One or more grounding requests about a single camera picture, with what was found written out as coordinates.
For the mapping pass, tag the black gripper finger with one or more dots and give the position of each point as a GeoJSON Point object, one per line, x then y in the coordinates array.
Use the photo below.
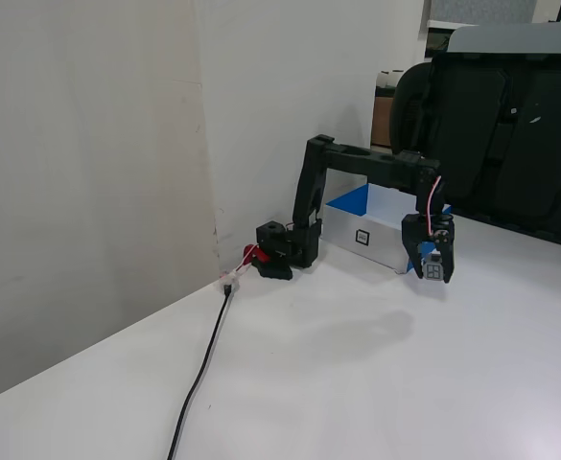
{"type": "Point", "coordinates": [412, 254]}
{"type": "Point", "coordinates": [449, 259]}

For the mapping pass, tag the black office chair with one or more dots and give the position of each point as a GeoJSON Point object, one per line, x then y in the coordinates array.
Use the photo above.
{"type": "Point", "coordinates": [524, 144]}

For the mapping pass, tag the blue and white cardboard box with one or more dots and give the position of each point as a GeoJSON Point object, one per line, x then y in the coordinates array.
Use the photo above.
{"type": "Point", "coordinates": [381, 239]}

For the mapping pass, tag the brown cardboard box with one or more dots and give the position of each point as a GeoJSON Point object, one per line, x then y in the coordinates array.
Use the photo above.
{"type": "Point", "coordinates": [381, 120]}

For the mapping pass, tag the red clamp knob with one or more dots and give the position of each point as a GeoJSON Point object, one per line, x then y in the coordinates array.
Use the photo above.
{"type": "Point", "coordinates": [250, 251]}

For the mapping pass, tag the gray cube block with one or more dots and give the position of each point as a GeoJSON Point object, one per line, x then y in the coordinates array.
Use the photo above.
{"type": "Point", "coordinates": [433, 270]}

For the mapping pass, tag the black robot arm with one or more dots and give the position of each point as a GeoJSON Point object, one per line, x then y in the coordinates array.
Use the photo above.
{"type": "Point", "coordinates": [357, 160]}

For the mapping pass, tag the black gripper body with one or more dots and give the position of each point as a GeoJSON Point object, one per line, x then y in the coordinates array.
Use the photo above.
{"type": "Point", "coordinates": [413, 231]}

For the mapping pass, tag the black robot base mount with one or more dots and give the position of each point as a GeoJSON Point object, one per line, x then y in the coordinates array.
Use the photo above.
{"type": "Point", "coordinates": [273, 239]}

